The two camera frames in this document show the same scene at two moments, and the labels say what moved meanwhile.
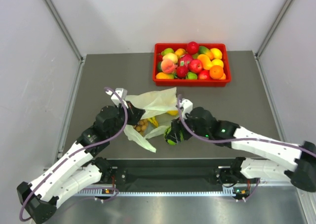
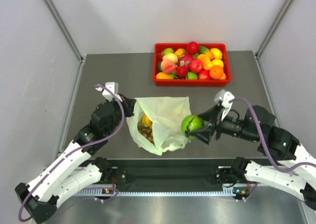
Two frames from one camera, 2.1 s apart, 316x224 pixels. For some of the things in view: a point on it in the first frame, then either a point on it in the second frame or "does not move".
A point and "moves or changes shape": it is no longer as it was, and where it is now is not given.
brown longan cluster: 141,126 -> 147,132
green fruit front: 191,75 does not move
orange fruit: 216,71 does not move
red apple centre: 195,66 does not move
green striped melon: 171,143 moves or changes shape
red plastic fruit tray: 209,82 does not move
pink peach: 168,67 does not move
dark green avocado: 159,68 does not move
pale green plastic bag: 156,104 moves or changes shape
